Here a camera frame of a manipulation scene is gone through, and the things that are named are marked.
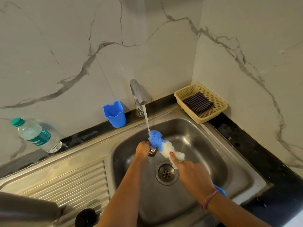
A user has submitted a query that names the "blue white bottle brush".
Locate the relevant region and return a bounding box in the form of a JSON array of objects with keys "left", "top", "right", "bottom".
[{"left": 148, "top": 130, "right": 228, "bottom": 198}]

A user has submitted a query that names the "dark checked cloth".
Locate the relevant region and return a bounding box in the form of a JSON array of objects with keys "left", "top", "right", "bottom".
[{"left": 182, "top": 92, "right": 214, "bottom": 116}]

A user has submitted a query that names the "clear plastic water bottle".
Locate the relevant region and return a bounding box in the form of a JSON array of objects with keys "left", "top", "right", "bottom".
[{"left": 10, "top": 117, "right": 63, "bottom": 154}]

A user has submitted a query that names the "pink thread bracelet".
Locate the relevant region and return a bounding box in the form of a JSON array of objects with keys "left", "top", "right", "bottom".
[{"left": 199, "top": 188, "right": 220, "bottom": 210}]

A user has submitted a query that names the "person's left forearm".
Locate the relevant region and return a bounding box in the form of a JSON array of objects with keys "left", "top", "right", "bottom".
[{"left": 97, "top": 159, "right": 145, "bottom": 227}]

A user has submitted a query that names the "chrome faucet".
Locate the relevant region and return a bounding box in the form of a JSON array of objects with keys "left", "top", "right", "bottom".
[{"left": 129, "top": 79, "right": 152, "bottom": 117}]

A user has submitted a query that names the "stainless steel sink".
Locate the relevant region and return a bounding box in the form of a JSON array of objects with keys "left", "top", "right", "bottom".
[{"left": 0, "top": 104, "right": 273, "bottom": 227}]

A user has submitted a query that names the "black stopper lid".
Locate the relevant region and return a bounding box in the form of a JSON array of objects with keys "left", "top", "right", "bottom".
[{"left": 74, "top": 208, "right": 98, "bottom": 227}]

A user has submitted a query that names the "person's right hand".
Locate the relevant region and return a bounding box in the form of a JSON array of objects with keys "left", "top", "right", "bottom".
[{"left": 169, "top": 151, "right": 217, "bottom": 206}]

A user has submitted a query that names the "stainless steel flask body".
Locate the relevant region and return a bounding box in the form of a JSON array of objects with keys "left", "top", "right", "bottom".
[{"left": 0, "top": 191, "right": 63, "bottom": 227}]

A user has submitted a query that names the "blue plastic brush holder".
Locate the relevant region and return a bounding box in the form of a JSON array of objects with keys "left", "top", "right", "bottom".
[{"left": 103, "top": 100, "right": 127, "bottom": 129}]

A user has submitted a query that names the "steel cup cap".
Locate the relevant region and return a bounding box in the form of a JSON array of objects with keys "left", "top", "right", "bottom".
[{"left": 141, "top": 141, "right": 159, "bottom": 157}]

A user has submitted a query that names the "person's left hand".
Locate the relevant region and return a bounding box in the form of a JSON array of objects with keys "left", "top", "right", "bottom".
[{"left": 134, "top": 141, "right": 151, "bottom": 165}]

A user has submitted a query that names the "yellow plastic basket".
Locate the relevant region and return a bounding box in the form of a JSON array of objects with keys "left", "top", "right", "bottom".
[{"left": 174, "top": 83, "right": 229, "bottom": 125}]

